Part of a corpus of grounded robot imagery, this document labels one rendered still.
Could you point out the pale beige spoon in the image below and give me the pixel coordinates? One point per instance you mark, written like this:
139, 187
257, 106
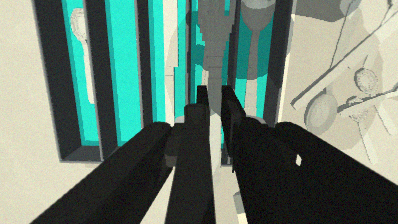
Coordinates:
367, 83
78, 28
370, 58
365, 104
359, 117

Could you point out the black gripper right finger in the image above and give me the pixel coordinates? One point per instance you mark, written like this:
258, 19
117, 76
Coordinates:
332, 187

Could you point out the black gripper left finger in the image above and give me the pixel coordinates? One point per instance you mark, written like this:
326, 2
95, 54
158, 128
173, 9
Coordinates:
123, 187

